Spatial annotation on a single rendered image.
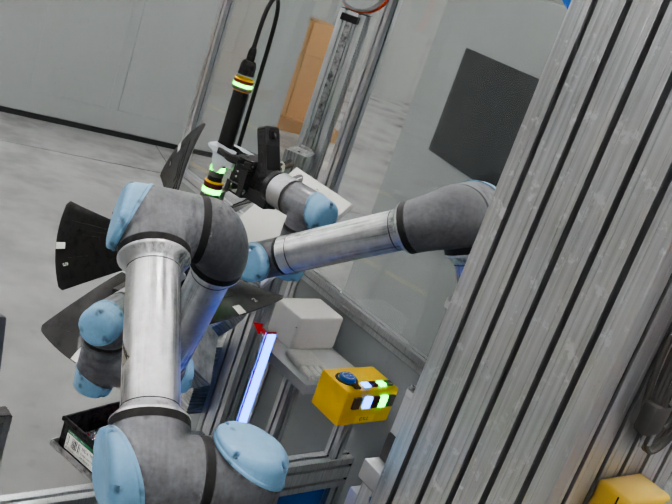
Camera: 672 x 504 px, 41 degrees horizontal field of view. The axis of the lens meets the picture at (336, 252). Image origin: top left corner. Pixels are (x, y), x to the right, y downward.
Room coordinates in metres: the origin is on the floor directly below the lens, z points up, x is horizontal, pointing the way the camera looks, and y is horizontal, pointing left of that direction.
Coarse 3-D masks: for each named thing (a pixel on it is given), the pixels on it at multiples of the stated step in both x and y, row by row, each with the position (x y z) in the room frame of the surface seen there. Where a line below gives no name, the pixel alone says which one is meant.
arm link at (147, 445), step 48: (144, 192) 1.33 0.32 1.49; (144, 240) 1.28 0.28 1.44; (192, 240) 1.34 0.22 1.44; (144, 288) 1.23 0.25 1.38; (144, 336) 1.17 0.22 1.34; (144, 384) 1.11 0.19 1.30; (144, 432) 1.04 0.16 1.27; (96, 480) 1.04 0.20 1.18; (144, 480) 1.00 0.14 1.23; (192, 480) 1.03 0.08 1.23
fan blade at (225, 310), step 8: (184, 272) 1.84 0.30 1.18; (184, 280) 1.81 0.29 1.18; (240, 280) 1.88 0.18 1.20; (232, 288) 1.82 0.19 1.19; (240, 288) 1.83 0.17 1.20; (248, 288) 1.84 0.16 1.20; (256, 288) 1.85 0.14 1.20; (224, 296) 1.77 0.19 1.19; (232, 296) 1.78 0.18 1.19; (240, 296) 1.79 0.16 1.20; (248, 296) 1.80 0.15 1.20; (256, 296) 1.80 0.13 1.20; (264, 296) 1.81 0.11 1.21; (272, 296) 1.81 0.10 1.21; (280, 296) 1.81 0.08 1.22; (224, 304) 1.75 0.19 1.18; (232, 304) 1.75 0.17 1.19; (240, 304) 1.76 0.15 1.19; (248, 304) 1.76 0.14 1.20; (256, 304) 1.76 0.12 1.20; (264, 304) 1.77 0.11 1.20; (216, 312) 1.72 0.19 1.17; (224, 312) 1.72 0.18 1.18; (232, 312) 1.72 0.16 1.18; (248, 312) 1.73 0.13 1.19; (216, 320) 1.69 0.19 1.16
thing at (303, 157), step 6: (300, 144) 2.58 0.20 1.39; (288, 150) 2.49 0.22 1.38; (294, 150) 2.51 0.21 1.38; (300, 150) 2.54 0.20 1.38; (306, 150) 2.57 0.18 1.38; (312, 150) 2.57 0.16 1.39; (288, 156) 2.49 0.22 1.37; (294, 156) 2.49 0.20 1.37; (300, 156) 2.48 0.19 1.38; (306, 156) 2.49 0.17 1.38; (312, 156) 2.53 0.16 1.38; (294, 162) 2.48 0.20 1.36; (300, 162) 2.48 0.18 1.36; (306, 162) 2.49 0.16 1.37; (312, 162) 2.55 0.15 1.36; (294, 168) 2.48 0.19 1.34; (300, 168) 2.48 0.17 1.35; (306, 168) 2.51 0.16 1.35
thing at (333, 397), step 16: (352, 368) 1.90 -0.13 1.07; (368, 368) 1.93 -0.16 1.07; (320, 384) 1.84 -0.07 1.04; (336, 384) 1.80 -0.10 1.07; (320, 400) 1.83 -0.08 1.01; (336, 400) 1.79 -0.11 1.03; (352, 400) 1.79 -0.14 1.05; (336, 416) 1.78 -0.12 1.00; (352, 416) 1.80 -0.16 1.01; (368, 416) 1.84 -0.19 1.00; (384, 416) 1.88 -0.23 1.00
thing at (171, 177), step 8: (200, 128) 2.22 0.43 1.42; (192, 136) 2.22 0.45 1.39; (184, 144) 2.24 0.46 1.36; (192, 144) 2.18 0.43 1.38; (176, 152) 2.26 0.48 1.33; (184, 152) 2.19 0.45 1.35; (168, 160) 2.29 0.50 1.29; (176, 160) 2.22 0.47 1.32; (184, 160) 2.16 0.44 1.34; (168, 168) 2.26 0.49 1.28; (176, 168) 2.18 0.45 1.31; (184, 168) 2.12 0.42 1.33; (160, 176) 2.30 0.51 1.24; (168, 176) 2.24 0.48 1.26; (176, 176) 2.14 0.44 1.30; (168, 184) 2.22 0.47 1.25; (176, 184) 2.11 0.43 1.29
